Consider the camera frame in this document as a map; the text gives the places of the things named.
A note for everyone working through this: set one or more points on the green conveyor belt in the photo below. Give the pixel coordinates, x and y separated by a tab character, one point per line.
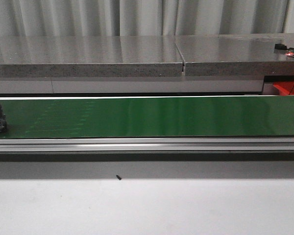
149	117

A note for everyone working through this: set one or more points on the grey stone countertop slab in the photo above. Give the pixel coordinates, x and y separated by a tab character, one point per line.
144	56

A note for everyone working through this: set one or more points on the red plastic tray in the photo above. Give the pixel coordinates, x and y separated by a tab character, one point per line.
284	88

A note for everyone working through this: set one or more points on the small sensor circuit board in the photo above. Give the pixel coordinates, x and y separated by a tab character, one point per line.
289	50

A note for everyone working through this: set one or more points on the white pleated curtain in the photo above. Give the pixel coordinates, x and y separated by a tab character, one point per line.
144	17

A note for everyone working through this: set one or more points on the aluminium conveyor frame rail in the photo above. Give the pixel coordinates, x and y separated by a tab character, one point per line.
149	144

